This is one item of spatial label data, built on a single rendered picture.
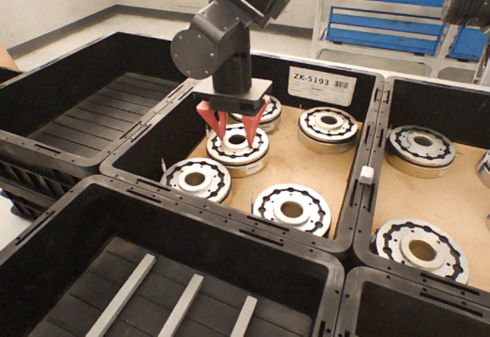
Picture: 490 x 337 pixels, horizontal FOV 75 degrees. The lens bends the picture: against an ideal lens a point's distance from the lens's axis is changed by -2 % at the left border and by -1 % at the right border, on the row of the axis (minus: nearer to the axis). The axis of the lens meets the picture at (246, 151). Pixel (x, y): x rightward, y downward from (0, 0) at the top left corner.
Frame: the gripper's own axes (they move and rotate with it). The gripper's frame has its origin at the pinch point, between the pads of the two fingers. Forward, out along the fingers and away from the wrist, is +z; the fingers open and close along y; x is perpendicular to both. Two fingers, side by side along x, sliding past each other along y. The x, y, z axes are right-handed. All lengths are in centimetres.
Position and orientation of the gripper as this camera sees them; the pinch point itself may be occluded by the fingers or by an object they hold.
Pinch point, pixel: (236, 137)
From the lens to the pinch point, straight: 52.6
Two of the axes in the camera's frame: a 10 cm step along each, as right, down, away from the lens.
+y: 9.2, 1.9, -3.3
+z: 0.5, 8.0, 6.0
